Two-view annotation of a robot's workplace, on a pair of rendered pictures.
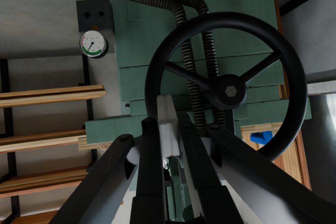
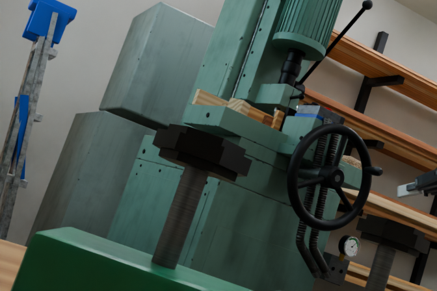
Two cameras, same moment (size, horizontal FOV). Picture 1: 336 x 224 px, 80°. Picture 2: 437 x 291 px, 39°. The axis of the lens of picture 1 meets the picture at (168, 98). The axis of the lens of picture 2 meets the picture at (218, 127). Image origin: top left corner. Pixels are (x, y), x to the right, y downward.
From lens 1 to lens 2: 1.55 m
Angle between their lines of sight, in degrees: 34
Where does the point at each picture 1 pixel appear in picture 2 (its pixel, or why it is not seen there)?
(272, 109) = (251, 131)
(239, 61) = (255, 186)
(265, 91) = (248, 149)
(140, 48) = not seen: hidden behind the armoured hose
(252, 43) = (238, 197)
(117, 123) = (350, 180)
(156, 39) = not seen: hidden behind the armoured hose
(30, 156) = not seen: hidden behind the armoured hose
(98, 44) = (348, 244)
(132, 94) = (333, 197)
